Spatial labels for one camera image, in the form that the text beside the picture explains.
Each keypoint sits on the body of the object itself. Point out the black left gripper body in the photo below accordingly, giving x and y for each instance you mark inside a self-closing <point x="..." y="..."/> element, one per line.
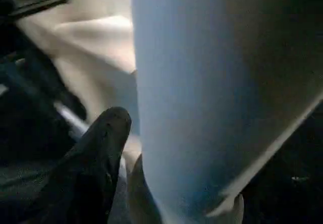
<point x="25" y="103"/>

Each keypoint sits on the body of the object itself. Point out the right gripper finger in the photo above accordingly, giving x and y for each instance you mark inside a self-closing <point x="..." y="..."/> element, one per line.
<point x="86" y="168"/>

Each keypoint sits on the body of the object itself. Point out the white plastic table top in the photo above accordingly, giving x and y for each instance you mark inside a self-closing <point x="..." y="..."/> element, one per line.
<point x="96" y="37"/>

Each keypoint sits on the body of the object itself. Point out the white plastic table leg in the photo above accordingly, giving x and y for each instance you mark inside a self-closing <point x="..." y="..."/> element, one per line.
<point x="217" y="93"/>

